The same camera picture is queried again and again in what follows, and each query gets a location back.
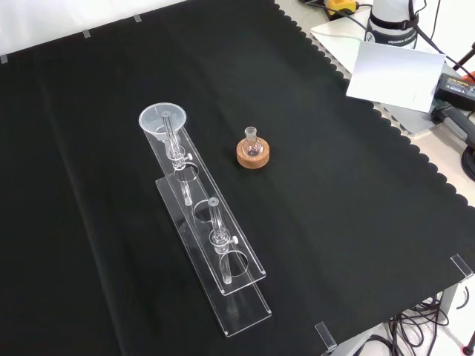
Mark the pale board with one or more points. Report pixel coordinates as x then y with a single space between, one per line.
393 76

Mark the black and grey clamp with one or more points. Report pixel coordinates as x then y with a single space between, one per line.
454 120

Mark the black cloth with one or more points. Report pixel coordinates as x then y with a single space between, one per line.
334 193

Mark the yellow stop button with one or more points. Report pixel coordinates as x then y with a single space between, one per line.
341 6

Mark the grey tape piece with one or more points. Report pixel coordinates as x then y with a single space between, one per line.
3 59
86 33
137 18

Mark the black power adapter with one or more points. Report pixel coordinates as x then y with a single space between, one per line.
456 91

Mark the clear cloth clip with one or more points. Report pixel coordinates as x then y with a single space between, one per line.
462 265
326 335

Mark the small round-bottom glass flask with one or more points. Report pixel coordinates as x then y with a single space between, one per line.
253 146

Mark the clear plastic funnel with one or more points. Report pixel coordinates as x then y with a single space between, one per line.
156 120

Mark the black tripod leg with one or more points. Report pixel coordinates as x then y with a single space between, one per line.
465 57

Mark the grey base plate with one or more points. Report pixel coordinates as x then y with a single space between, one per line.
334 33

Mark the clear acrylic funnel stand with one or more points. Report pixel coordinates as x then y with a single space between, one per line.
237 267

